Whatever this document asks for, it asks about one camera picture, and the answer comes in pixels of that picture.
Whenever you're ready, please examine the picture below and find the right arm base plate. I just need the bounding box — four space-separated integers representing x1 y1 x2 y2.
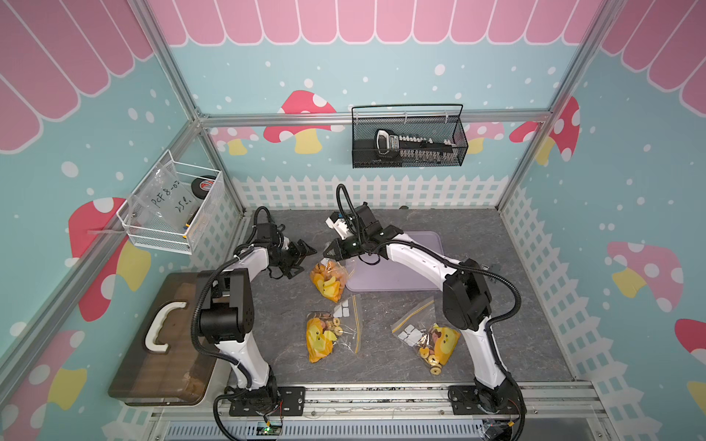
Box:
448 382 523 415

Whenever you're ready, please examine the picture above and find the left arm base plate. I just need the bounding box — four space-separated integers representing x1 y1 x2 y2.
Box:
229 386 306 417

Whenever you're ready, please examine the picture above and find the lavender plastic tray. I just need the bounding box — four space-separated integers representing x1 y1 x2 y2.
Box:
345 233 456 292

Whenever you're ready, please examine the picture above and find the ziploc bag near right arm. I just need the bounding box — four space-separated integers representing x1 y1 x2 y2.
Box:
392 297 461 371

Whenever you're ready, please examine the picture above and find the black tape roll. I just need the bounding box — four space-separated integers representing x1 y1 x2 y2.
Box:
190 176 216 200

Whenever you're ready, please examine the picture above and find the aluminium front rail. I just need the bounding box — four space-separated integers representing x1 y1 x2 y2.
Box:
148 381 613 441

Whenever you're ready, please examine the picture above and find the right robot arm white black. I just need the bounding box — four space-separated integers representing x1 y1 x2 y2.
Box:
324 219 526 415

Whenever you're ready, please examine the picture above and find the white wire wall basket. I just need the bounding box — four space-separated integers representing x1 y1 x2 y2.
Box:
117 151 228 255

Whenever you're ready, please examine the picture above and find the brown wooden case white handle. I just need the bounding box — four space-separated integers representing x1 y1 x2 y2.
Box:
108 272 216 406

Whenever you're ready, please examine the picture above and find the socket set in basket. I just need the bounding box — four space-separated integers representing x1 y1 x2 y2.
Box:
352 129 464 168

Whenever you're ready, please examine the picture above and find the ziploc bag of mixed cookies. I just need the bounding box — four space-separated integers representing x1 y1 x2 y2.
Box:
305 295 362 363

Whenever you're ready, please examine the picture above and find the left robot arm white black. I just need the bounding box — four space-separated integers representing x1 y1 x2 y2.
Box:
190 206 316 404

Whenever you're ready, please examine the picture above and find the ziploc bag of orange cookies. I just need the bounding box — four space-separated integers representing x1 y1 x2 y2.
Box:
310 258 349 303

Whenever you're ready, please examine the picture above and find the black wire wall basket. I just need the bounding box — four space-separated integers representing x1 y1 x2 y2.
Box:
350 104 468 168

